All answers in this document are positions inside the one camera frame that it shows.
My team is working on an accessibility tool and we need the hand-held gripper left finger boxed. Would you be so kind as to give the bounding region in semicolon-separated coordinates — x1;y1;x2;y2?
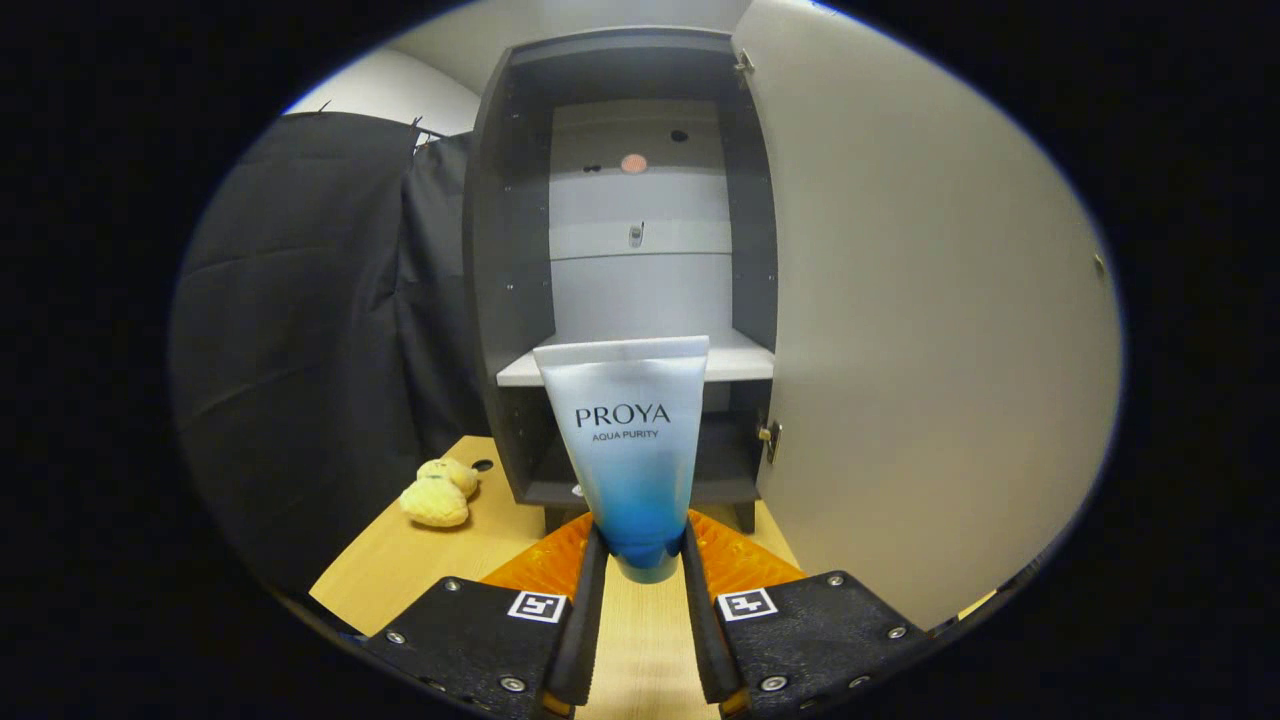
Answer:
360;512;611;720

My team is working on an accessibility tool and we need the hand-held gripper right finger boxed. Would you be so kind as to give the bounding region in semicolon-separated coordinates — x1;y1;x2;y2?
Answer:
683;510;936;720

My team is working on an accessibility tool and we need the white and blue cosmetic tube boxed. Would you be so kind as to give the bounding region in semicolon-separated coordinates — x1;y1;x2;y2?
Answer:
533;336;711;584

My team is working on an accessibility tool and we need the light grey cabinet door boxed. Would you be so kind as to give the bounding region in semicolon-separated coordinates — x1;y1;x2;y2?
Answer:
730;0;1121;631

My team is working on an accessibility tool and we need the yellow plush toy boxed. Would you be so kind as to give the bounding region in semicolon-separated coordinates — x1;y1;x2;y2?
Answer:
400;458;479;529

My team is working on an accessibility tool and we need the dark grey cabinet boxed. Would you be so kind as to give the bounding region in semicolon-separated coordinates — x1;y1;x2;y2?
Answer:
462;27;781;534

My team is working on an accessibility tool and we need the black backdrop cloth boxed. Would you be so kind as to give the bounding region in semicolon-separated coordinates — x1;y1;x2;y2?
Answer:
170;112;491;601

